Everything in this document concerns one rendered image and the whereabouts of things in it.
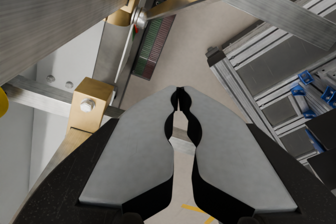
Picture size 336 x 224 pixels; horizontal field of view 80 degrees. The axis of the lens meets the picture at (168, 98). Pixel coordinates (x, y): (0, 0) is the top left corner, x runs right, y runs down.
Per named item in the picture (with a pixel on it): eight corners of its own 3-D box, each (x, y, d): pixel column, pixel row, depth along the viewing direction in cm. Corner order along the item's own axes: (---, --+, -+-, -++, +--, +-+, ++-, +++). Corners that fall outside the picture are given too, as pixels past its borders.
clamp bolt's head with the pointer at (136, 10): (147, 28, 39) (152, 8, 24) (143, 41, 39) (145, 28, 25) (138, 24, 38) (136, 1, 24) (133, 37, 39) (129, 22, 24)
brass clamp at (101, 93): (118, 86, 35) (110, 102, 31) (101, 140, 41) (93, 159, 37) (82, 74, 34) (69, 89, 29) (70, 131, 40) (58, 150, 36)
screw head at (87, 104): (96, 100, 30) (94, 105, 29) (93, 111, 31) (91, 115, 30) (82, 96, 30) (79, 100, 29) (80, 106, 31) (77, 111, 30)
